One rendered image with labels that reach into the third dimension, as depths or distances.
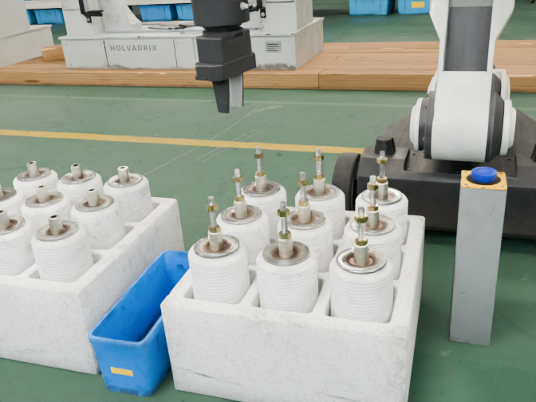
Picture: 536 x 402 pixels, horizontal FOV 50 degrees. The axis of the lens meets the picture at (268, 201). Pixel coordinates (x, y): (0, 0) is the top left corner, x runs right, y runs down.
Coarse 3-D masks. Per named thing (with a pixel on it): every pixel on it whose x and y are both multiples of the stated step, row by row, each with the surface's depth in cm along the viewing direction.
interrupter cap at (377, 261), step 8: (352, 248) 89; (368, 248) 89; (344, 256) 87; (352, 256) 87; (368, 256) 87; (376, 256) 86; (384, 256) 86; (344, 264) 85; (352, 264) 85; (368, 264) 85; (376, 264) 84; (384, 264) 84; (352, 272) 83; (360, 272) 83; (368, 272) 83
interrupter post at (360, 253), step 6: (354, 246) 85; (360, 246) 84; (366, 246) 84; (354, 252) 85; (360, 252) 84; (366, 252) 84; (354, 258) 86; (360, 258) 85; (366, 258) 85; (360, 264) 85
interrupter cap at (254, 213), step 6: (228, 210) 105; (252, 210) 104; (258, 210) 104; (222, 216) 102; (228, 216) 103; (234, 216) 103; (246, 216) 103; (252, 216) 102; (258, 216) 101; (228, 222) 100; (234, 222) 100; (240, 222) 100; (246, 222) 100; (252, 222) 100
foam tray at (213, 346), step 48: (336, 240) 107; (192, 288) 97; (192, 336) 93; (240, 336) 89; (288, 336) 87; (336, 336) 84; (384, 336) 81; (192, 384) 97; (240, 384) 94; (288, 384) 91; (336, 384) 88; (384, 384) 85
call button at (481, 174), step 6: (474, 168) 95; (480, 168) 95; (486, 168) 95; (492, 168) 95; (474, 174) 94; (480, 174) 93; (486, 174) 93; (492, 174) 93; (480, 180) 94; (486, 180) 93; (492, 180) 94
